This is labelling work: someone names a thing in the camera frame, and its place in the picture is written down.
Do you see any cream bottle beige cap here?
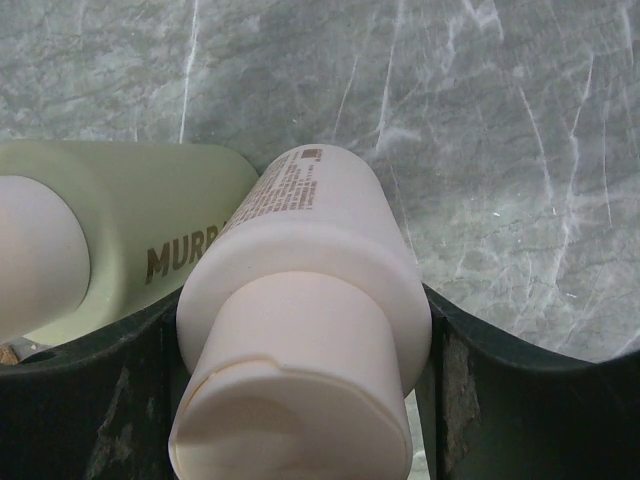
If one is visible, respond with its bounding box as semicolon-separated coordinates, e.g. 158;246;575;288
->
168;144;432;479

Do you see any pale green bottle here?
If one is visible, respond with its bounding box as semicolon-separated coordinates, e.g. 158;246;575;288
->
1;139;258;346

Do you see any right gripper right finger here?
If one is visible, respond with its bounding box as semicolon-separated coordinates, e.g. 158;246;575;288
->
415;288;639;479

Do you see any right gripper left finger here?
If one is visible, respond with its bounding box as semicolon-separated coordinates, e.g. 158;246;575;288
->
1;293;189;479

